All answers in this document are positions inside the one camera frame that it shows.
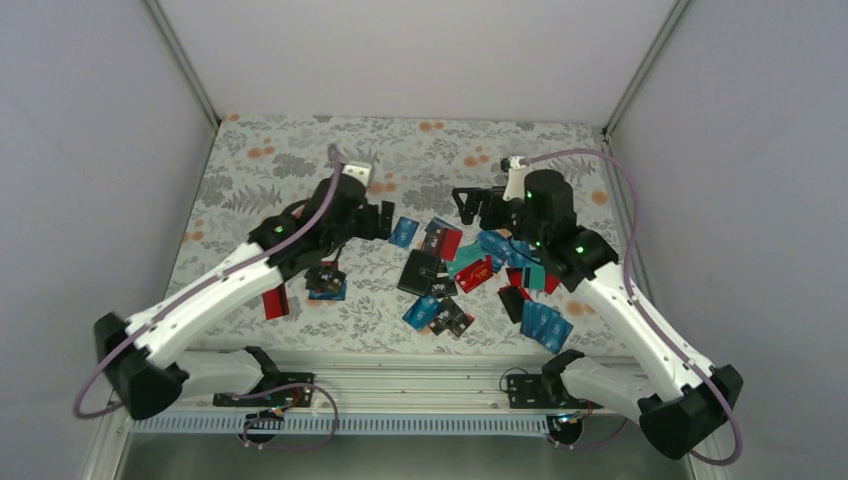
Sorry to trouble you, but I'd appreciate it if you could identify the black card pair front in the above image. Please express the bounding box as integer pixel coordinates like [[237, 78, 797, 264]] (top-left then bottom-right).
[[428, 298, 475, 338]]

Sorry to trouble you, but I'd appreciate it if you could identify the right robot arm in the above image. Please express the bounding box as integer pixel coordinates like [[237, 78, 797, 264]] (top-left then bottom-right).
[[452, 170, 744, 460]]

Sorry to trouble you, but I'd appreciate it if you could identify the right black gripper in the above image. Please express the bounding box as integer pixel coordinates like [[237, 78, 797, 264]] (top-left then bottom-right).
[[452, 186, 546, 248]]

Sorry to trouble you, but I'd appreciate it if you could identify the aluminium rail frame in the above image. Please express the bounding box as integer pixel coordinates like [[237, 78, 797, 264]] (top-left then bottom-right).
[[83, 351, 724, 479]]

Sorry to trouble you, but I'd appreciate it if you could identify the teal card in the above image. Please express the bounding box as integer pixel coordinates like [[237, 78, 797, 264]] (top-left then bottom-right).
[[446, 242, 487, 277]]

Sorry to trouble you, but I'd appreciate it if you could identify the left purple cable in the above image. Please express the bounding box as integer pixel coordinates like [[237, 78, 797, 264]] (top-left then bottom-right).
[[72, 143, 346, 452]]

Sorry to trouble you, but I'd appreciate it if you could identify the red card left side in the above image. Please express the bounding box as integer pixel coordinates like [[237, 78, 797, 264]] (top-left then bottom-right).
[[262, 284, 290, 320]]

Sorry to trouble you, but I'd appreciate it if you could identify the floral patterned table mat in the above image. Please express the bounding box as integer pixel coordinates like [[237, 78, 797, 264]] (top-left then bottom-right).
[[170, 114, 625, 355]]

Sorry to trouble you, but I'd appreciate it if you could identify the purple cable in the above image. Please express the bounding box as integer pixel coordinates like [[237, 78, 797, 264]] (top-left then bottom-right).
[[72, 143, 346, 452], [516, 147, 745, 467]]

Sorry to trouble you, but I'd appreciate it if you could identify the black card holder wallet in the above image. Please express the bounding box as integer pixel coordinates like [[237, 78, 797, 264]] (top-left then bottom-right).
[[397, 250, 441, 297]]

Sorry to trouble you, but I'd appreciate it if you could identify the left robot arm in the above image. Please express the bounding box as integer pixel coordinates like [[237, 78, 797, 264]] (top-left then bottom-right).
[[93, 174, 395, 420]]

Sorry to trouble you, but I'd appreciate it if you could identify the red card black stripe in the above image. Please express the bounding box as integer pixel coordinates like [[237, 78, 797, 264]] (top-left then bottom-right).
[[434, 227, 463, 261]]

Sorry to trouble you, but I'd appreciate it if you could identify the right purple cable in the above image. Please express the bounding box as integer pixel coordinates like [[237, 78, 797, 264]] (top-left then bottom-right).
[[516, 147, 745, 467]]

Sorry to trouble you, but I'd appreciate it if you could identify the red VIP card centre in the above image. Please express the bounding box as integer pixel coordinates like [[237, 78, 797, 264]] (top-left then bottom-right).
[[454, 255, 494, 293]]

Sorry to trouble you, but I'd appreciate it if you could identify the blue card lower centre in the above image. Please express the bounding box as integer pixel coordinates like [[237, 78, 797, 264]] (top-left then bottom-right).
[[402, 296, 440, 331]]

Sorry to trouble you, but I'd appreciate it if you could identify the blue card fan right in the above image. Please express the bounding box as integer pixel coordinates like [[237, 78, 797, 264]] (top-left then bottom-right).
[[519, 300, 573, 354]]

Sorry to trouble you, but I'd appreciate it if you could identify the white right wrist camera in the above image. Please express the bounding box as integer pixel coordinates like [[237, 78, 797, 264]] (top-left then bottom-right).
[[500, 156, 529, 201]]

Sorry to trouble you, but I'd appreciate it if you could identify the blue card near centre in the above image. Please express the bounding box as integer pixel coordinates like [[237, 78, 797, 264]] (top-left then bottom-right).
[[388, 216, 420, 249]]

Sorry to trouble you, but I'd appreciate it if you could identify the blue card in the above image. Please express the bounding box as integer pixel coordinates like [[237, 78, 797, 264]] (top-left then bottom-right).
[[402, 296, 440, 331], [388, 216, 420, 249]]

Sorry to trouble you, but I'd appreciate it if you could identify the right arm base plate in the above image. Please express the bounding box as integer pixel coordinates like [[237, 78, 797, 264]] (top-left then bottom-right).
[[504, 374, 589, 410]]

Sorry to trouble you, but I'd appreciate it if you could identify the black VIP card stack left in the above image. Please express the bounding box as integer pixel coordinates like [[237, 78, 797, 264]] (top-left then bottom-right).
[[304, 261, 347, 301]]

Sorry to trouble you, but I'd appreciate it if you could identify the black card right side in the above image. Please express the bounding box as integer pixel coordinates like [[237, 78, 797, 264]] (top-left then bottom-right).
[[498, 286, 527, 324]]

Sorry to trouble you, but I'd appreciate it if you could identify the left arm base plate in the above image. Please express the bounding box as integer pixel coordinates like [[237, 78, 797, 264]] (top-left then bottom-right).
[[212, 372, 315, 408]]

